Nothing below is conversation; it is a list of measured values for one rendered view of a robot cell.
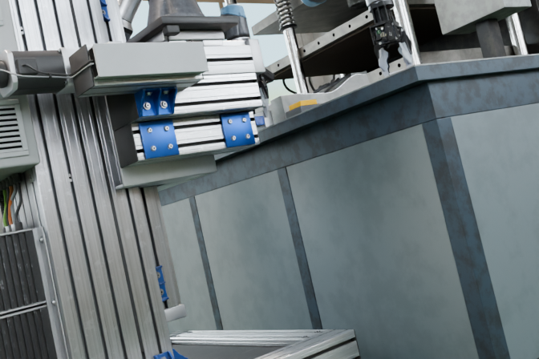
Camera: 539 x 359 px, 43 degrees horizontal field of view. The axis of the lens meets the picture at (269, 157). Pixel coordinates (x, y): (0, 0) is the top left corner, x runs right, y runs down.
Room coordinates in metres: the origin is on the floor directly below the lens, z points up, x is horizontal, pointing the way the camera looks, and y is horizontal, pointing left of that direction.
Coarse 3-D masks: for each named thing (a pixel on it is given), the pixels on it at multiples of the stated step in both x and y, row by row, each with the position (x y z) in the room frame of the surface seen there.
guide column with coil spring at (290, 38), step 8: (280, 8) 3.27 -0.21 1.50; (288, 24) 3.26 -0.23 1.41; (288, 32) 3.26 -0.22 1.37; (288, 40) 3.27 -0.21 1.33; (296, 40) 3.28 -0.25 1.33; (288, 48) 3.28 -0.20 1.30; (296, 48) 3.27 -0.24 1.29; (296, 56) 3.26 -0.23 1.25; (296, 64) 3.26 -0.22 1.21; (296, 72) 3.27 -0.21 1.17; (304, 72) 3.28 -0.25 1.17; (296, 80) 3.27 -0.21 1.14; (304, 80) 3.27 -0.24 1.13; (304, 88) 3.26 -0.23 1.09
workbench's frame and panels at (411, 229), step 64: (448, 64) 1.61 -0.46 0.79; (512, 64) 1.75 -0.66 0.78; (320, 128) 1.95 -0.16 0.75; (384, 128) 1.74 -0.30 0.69; (448, 128) 1.61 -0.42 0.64; (512, 128) 1.74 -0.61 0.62; (192, 192) 2.65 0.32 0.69; (256, 192) 2.29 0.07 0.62; (320, 192) 2.01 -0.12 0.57; (384, 192) 1.79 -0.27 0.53; (448, 192) 1.61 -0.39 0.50; (512, 192) 1.71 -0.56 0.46; (192, 256) 2.75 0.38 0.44; (256, 256) 2.36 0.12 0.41; (320, 256) 2.06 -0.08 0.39; (384, 256) 1.83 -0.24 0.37; (448, 256) 1.65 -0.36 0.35; (512, 256) 1.68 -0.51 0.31; (192, 320) 2.85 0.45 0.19; (256, 320) 2.44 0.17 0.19; (320, 320) 2.12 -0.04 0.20; (384, 320) 1.88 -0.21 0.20; (448, 320) 1.69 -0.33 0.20; (512, 320) 1.65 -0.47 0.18
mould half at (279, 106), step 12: (336, 84) 2.31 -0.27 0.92; (348, 84) 2.26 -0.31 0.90; (360, 84) 2.29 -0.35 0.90; (288, 96) 2.12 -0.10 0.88; (300, 96) 2.15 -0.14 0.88; (312, 96) 2.17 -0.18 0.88; (324, 96) 2.20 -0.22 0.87; (336, 96) 2.23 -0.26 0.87; (276, 108) 2.14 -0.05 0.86; (288, 108) 2.12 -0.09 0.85; (276, 120) 2.15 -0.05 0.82
